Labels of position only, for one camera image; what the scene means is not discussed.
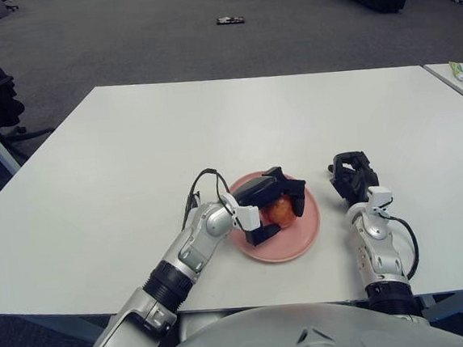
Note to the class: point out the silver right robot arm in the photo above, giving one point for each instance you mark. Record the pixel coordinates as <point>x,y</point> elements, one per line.
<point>380,250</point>

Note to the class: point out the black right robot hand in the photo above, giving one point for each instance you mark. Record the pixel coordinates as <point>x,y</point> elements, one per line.
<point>357,178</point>

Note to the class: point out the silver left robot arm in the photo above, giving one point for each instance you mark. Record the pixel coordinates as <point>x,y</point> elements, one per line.
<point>189,246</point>

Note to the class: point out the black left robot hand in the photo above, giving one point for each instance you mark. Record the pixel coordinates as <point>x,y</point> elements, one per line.
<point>265,191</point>

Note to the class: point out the pink round plate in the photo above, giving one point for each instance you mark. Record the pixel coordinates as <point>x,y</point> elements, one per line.
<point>298,240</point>

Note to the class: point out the grey robot torso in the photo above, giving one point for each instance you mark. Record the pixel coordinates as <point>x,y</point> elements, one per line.
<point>302,337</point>

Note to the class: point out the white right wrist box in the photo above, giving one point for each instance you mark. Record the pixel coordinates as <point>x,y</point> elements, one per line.
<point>379,197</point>

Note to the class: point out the small black floor tray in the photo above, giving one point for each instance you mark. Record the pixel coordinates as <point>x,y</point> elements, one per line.
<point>231,20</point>

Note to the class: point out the blue grey table frame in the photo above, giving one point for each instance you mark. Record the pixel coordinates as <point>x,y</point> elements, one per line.
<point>66,326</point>

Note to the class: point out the green white tube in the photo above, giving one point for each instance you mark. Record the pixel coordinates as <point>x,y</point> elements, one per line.
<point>457,69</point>

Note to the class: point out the red yellow apple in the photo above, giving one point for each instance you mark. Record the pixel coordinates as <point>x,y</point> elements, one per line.
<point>279,214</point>

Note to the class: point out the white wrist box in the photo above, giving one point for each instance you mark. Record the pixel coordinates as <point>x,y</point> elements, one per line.
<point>249,218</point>
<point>379,197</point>

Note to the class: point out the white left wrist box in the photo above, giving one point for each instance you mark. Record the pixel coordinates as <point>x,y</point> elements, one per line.
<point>249,218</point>

